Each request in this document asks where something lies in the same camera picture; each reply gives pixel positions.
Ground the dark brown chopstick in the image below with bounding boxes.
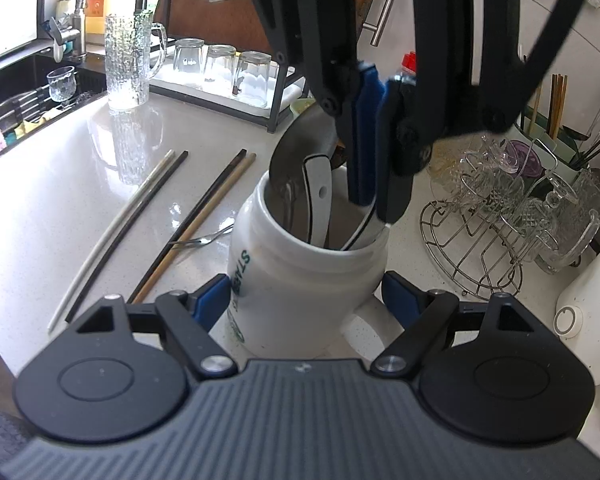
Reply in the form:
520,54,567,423
126,148,248,305

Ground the steel bar handle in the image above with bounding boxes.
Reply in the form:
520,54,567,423
362,0,407,47

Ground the white rectangular container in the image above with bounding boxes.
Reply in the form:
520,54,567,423
0,0,41,66

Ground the crystal glass cup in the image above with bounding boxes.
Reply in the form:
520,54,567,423
457,137,518,196
480,170,526,216
510,195,561,261

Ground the brown wooden cutting board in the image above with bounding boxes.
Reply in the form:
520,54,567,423
167,0,376,56

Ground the white appliance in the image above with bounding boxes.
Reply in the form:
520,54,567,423
552,240,600,391

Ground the white drain tray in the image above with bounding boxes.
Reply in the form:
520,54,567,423
150,62,301,121

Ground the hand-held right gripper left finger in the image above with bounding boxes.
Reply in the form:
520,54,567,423
72,273,238,380

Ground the wire cup rack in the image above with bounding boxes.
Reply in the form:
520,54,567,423
419,135,561,301

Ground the small metal fork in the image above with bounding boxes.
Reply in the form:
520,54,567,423
169,222,236,251

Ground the bunch of upright chopsticks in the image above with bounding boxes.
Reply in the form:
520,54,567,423
522,72,570,138

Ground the tall textured glass mug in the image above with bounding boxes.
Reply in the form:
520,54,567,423
104,10,168,113

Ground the black sink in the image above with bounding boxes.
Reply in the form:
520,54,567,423
0,52,108,161

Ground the bunch of dark cutlery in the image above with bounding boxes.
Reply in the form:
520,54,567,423
577,100,600,171

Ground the light wooden chopstick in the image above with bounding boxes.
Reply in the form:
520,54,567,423
130,153,257,306

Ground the white chopstick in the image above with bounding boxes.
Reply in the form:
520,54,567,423
47,149,177,335

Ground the large metal spoon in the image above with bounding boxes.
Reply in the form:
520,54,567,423
270,107,343,221

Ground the white ceramic mug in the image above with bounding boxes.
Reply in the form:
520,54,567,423
226,172,392,361

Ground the purple lid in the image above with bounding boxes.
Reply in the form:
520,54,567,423
510,140,548,176

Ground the small stemmed glass cup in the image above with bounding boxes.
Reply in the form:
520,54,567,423
46,66,77,106

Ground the black chopstick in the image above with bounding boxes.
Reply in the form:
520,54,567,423
64,150,189,324

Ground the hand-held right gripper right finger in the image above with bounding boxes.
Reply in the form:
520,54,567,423
370,271,536,380

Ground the wide textured glass mug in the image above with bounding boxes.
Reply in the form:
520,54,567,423
535,167,600,276

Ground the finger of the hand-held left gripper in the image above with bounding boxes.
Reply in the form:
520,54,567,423
239,0,384,207
376,0,589,226

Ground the black metal rack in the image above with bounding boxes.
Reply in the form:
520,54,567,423
140,0,311,133

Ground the white black-rimmed ceramic spoon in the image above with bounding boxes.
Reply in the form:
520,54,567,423
301,154,335,250
339,199,390,253

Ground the green white utensil holder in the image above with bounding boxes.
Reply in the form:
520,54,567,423
510,105,600,181

